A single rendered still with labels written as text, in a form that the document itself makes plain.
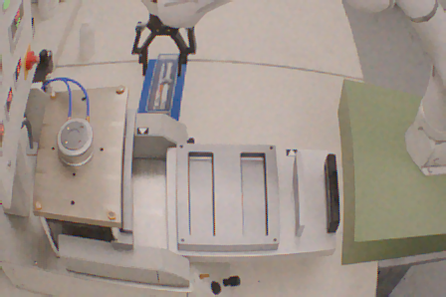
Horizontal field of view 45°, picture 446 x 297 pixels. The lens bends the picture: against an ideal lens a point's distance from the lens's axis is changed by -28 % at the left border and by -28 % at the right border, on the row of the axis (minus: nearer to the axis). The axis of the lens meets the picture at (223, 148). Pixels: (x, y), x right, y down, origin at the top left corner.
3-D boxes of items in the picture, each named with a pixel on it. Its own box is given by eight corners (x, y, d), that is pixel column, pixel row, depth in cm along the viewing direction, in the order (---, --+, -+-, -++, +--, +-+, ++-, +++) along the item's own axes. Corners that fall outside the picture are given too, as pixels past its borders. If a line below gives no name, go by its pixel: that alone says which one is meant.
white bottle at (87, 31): (95, 57, 170) (95, 23, 159) (80, 62, 169) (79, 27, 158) (95, 46, 173) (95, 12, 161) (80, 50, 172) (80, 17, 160)
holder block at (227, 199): (178, 249, 114) (177, 242, 112) (176, 151, 126) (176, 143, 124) (277, 249, 115) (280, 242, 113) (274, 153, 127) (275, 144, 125)
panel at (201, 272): (230, 311, 129) (191, 283, 115) (227, 196, 147) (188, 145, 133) (239, 310, 128) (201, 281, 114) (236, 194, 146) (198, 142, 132)
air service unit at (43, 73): (33, 130, 127) (26, 86, 115) (44, 81, 135) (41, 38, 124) (51, 130, 127) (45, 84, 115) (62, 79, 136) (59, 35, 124)
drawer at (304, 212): (169, 262, 116) (166, 243, 110) (166, 159, 129) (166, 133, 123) (332, 257, 118) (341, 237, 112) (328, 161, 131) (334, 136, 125)
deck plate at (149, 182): (-7, 259, 111) (-8, 257, 110) (6, 136, 132) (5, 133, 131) (191, 293, 113) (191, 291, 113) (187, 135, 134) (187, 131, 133)
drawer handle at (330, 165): (327, 233, 117) (332, 222, 114) (323, 164, 126) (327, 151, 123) (335, 232, 117) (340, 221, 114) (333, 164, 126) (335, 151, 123)
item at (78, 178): (18, 230, 106) (3, 195, 96) (33, 107, 125) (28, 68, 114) (126, 248, 107) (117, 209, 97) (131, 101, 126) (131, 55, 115)
